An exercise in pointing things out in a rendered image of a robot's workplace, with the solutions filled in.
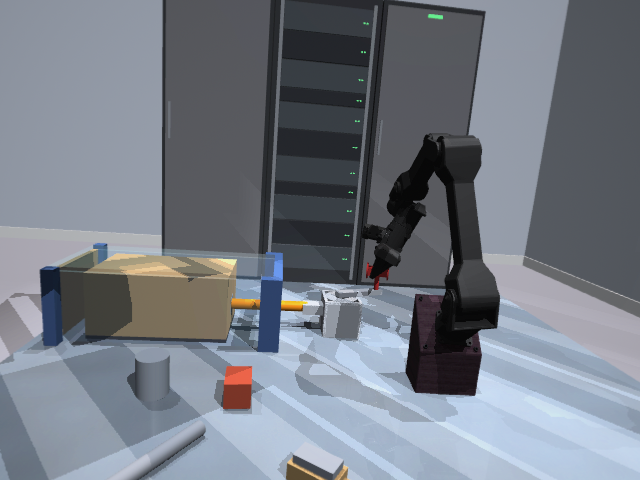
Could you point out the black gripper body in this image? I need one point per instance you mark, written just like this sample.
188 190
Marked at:
390 251

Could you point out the grey cylinder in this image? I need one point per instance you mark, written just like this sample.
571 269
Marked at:
152 374

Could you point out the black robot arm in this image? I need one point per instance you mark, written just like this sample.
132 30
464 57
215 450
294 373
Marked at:
471 301

